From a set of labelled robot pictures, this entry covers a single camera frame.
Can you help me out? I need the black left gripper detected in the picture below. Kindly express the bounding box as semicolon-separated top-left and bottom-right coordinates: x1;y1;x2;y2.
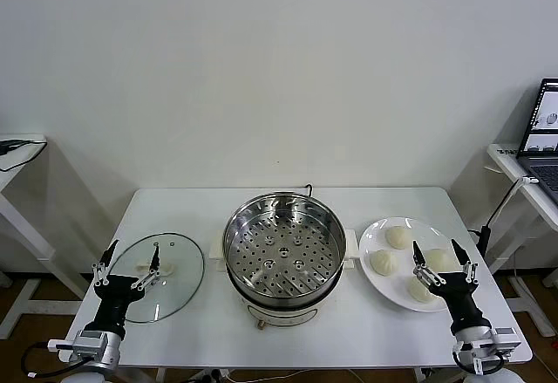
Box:
89;239;163;337

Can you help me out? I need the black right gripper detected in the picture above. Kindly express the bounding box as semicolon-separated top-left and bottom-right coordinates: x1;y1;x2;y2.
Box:
412;238;486;334

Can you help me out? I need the white steamed baozi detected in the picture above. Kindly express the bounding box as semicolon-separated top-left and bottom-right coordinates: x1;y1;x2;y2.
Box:
406;274;439;304
369;249;398;277
422;247;459;273
384;225;413;251

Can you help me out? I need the round glass pot lid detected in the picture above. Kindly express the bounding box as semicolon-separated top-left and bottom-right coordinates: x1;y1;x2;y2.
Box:
104;231;206;325

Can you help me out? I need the perforated stainless steamer basket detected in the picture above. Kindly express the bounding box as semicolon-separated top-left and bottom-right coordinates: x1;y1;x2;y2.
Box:
221;193;348;310

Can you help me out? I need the white round plate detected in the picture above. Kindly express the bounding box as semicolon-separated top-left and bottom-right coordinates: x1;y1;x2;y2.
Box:
358;216;469;313

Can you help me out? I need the white side table with laptop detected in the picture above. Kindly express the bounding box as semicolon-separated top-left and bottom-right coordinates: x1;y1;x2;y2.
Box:
486;141;558;339

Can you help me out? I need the dark grey open laptop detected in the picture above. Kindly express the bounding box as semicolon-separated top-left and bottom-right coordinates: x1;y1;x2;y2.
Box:
516;78;558;208

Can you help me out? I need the white side table with adapter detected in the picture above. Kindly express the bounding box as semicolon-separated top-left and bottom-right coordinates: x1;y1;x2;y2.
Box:
0;133;88;340

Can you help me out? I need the white and black laptop cable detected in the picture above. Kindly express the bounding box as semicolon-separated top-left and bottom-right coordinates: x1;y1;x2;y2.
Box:
468;175;540;256

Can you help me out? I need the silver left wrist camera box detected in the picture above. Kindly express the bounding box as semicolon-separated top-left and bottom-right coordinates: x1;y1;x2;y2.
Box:
74;329;108;344

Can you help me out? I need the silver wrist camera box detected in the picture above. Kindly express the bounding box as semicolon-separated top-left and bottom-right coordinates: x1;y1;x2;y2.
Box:
74;329;108;344
477;326;522;360

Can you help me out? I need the black left wrist camera cable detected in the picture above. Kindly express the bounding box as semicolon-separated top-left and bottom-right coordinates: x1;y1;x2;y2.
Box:
20;340;95;380

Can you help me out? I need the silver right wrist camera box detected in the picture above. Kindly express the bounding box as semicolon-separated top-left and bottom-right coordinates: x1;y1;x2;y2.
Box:
477;326;522;360

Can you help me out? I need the black adapter with cable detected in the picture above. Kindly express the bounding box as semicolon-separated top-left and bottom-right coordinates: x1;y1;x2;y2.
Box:
0;138;48;173

